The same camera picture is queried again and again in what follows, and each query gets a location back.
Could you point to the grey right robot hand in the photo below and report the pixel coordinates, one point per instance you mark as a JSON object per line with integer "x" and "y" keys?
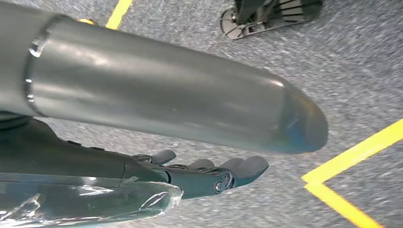
{"x": 157, "y": 88}

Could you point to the yellow floor tape marking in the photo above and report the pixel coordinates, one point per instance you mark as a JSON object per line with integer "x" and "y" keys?
{"x": 118, "y": 14}
{"x": 352, "y": 154}

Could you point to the black robot foot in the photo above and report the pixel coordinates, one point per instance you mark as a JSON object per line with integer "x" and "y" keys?
{"x": 267, "y": 15}

